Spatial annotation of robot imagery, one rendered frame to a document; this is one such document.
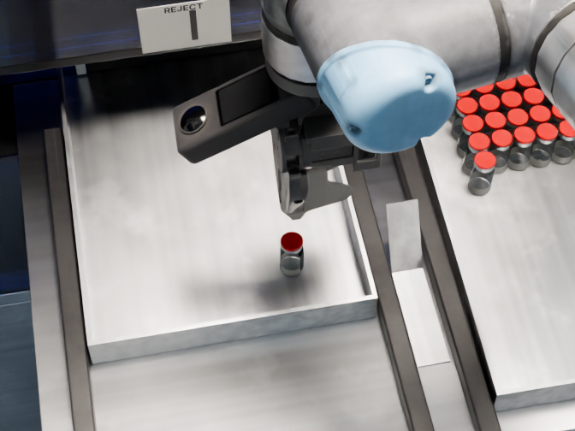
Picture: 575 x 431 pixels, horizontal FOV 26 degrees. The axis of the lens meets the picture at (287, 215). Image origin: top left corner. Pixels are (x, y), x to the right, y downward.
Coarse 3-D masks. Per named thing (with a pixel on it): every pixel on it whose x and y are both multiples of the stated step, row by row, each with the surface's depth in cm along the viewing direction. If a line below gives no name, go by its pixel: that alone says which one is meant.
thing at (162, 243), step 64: (192, 64) 131; (256, 64) 131; (64, 128) 122; (128, 128) 126; (128, 192) 122; (192, 192) 122; (256, 192) 122; (128, 256) 118; (192, 256) 118; (256, 256) 118; (320, 256) 118; (128, 320) 114; (192, 320) 114; (256, 320) 111; (320, 320) 113
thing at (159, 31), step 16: (208, 0) 113; (224, 0) 114; (144, 16) 113; (160, 16) 114; (176, 16) 114; (208, 16) 115; (224, 16) 115; (144, 32) 115; (160, 32) 116; (176, 32) 116; (208, 32) 117; (224, 32) 117; (144, 48) 117; (160, 48) 117; (176, 48) 118
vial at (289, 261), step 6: (282, 252) 114; (288, 252) 113; (294, 252) 113; (300, 252) 114; (282, 258) 115; (288, 258) 114; (294, 258) 114; (282, 264) 115; (288, 264) 115; (294, 264) 115; (282, 270) 116; (288, 270) 116; (294, 270) 116; (300, 270) 116
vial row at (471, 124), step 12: (540, 108) 122; (552, 108) 122; (468, 120) 121; (480, 120) 121; (492, 120) 121; (504, 120) 121; (516, 120) 121; (528, 120) 123; (540, 120) 121; (552, 120) 123; (564, 120) 122; (468, 132) 121; (480, 132) 121; (492, 132) 122
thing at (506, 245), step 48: (432, 144) 125; (432, 192) 120; (528, 192) 122; (480, 240) 119; (528, 240) 119; (480, 288) 116; (528, 288) 116; (480, 336) 109; (528, 336) 113; (528, 384) 110
